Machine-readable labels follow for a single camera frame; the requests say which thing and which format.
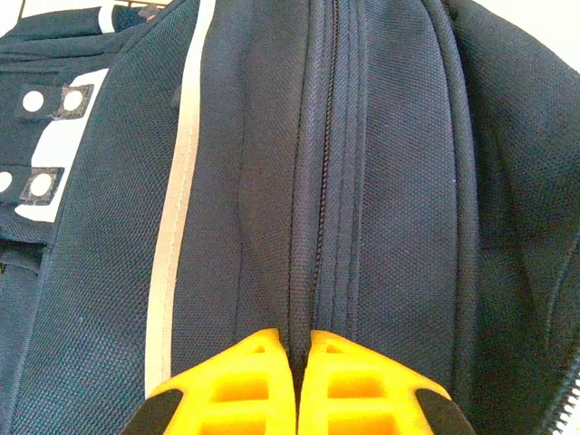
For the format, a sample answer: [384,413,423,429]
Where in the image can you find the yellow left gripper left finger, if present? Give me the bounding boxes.
[121,328,295,435]

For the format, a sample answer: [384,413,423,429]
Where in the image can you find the navy blue backpack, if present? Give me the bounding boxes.
[0,0,580,435]

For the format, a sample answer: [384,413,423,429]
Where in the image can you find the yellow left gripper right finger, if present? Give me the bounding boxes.
[298,329,476,435]

